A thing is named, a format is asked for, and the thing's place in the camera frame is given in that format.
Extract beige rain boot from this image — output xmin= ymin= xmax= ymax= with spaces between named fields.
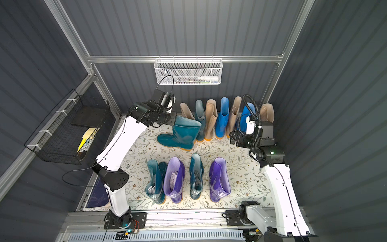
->
xmin=260 ymin=103 xmax=275 ymax=123
xmin=225 ymin=96 xmax=242 ymax=138
xmin=179 ymin=102 xmax=195 ymax=120
xmin=204 ymin=99 xmax=218 ymax=141

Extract teal rain boot carried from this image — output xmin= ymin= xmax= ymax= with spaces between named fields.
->
xmin=157 ymin=116 xmax=202 ymax=151

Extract teal rain boot back row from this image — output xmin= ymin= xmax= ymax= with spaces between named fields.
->
xmin=194 ymin=99 xmax=206 ymax=142

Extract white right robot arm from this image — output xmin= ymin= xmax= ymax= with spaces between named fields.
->
xmin=230 ymin=130 xmax=317 ymax=242

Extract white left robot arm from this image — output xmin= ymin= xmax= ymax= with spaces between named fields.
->
xmin=93 ymin=101 xmax=176 ymax=218

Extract blue rain boot right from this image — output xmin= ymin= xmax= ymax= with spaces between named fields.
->
xmin=236 ymin=102 xmax=256 ymax=134

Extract blue rain boot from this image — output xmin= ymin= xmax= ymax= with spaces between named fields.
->
xmin=236 ymin=102 xmax=256 ymax=134
xmin=215 ymin=97 xmax=229 ymax=139

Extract blue rain boot left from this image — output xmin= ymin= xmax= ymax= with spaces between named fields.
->
xmin=215 ymin=97 xmax=229 ymax=139

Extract purple rain boot front right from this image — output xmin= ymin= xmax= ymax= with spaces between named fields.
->
xmin=209 ymin=157 xmax=231 ymax=203

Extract purple rain boot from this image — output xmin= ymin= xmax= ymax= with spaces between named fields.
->
xmin=209 ymin=157 xmax=231 ymax=203
xmin=163 ymin=157 xmax=185 ymax=204

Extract purple rain boot front left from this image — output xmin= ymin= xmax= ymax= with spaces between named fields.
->
xmin=163 ymin=157 xmax=185 ymax=204

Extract teal rain boot front right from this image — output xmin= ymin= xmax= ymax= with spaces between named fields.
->
xmin=189 ymin=153 xmax=204 ymax=200

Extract teal rain boot front left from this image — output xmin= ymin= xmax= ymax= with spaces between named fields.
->
xmin=145 ymin=159 xmax=167 ymax=204

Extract white tube in basket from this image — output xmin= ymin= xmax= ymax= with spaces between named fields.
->
xmin=197 ymin=76 xmax=219 ymax=83

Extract yellow sticky notes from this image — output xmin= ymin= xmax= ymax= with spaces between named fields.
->
xmin=77 ymin=128 xmax=100 ymax=152

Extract dark blue book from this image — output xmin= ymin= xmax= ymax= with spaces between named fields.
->
xmin=85 ymin=178 xmax=109 ymax=208

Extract white vent grille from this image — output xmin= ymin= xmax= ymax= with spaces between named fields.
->
xmin=65 ymin=229 xmax=246 ymax=242

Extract black corrugated cable hose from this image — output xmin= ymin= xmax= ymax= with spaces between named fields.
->
xmin=237 ymin=94 xmax=263 ymax=149

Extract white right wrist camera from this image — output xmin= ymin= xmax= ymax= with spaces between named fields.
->
xmin=246 ymin=116 xmax=255 ymax=135

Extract white wire wall basket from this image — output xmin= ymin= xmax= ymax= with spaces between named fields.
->
xmin=154 ymin=58 xmax=223 ymax=86

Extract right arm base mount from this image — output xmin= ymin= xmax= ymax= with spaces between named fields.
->
xmin=222 ymin=201 xmax=260 ymax=226

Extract black wire side basket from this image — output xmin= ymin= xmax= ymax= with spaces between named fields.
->
xmin=24 ymin=89 xmax=114 ymax=165

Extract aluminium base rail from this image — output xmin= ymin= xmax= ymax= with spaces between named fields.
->
xmin=60 ymin=208 xmax=256 ymax=233

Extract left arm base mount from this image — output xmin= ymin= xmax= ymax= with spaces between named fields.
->
xmin=104 ymin=210 xmax=148 ymax=229

